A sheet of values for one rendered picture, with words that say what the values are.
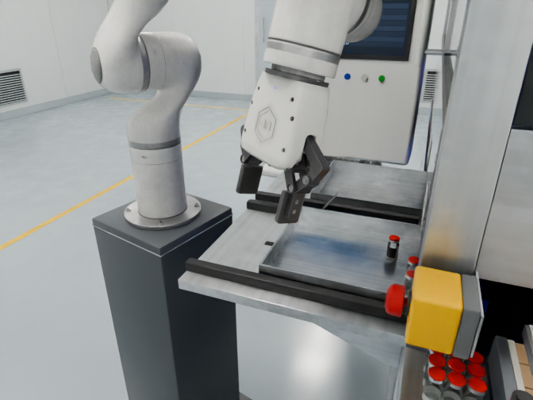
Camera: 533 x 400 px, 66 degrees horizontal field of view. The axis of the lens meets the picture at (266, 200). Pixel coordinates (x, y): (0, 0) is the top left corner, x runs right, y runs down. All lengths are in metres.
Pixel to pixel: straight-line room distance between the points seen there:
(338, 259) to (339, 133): 0.85
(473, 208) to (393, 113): 1.03
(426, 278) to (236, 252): 0.42
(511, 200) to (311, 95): 0.26
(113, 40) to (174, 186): 0.34
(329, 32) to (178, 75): 0.54
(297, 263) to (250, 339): 1.15
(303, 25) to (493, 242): 0.34
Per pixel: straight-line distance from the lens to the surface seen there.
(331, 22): 0.46
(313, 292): 0.71
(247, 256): 0.83
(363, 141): 1.59
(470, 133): 0.52
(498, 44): 0.51
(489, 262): 0.59
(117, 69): 0.89
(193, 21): 7.04
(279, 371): 1.80
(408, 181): 1.24
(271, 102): 0.47
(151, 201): 1.00
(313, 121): 0.45
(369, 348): 0.83
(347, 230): 0.93
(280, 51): 0.46
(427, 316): 0.52
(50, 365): 2.02
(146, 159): 0.96
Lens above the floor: 1.33
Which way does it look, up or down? 25 degrees down
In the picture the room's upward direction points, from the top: straight up
